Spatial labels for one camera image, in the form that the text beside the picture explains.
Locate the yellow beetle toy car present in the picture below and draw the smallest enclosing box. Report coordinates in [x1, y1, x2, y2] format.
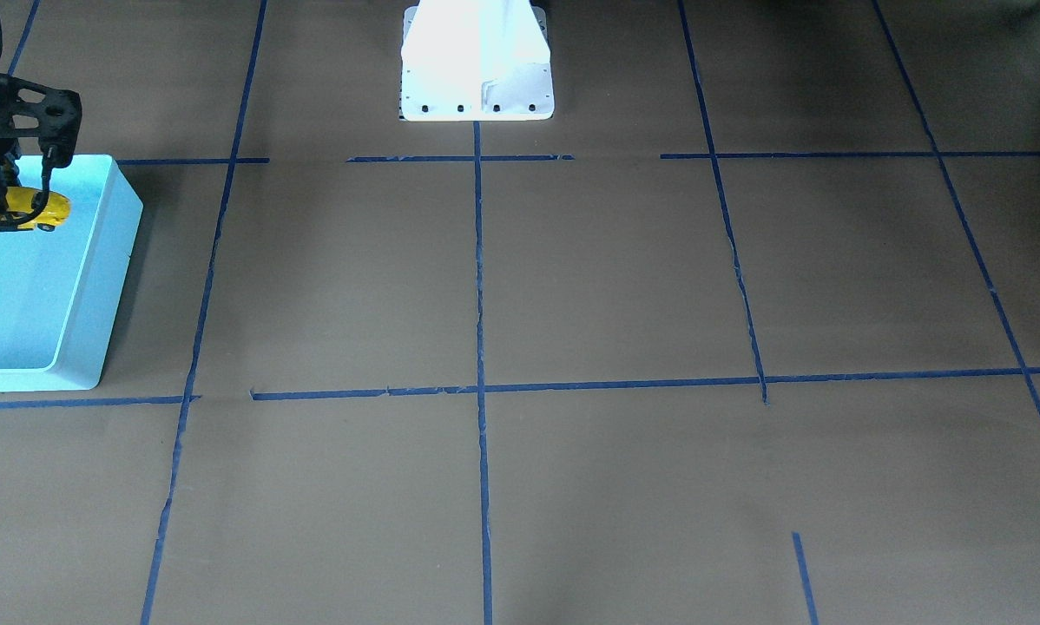
[0, 187, 72, 233]

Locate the light blue plastic bin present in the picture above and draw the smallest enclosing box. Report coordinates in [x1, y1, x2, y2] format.
[0, 155, 142, 392]

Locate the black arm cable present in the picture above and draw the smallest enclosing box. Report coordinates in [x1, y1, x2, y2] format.
[0, 0, 56, 228]

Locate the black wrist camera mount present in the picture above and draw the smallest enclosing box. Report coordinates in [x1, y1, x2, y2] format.
[0, 74, 82, 168]

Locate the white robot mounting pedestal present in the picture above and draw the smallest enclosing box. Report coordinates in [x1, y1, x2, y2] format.
[398, 1, 556, 122]

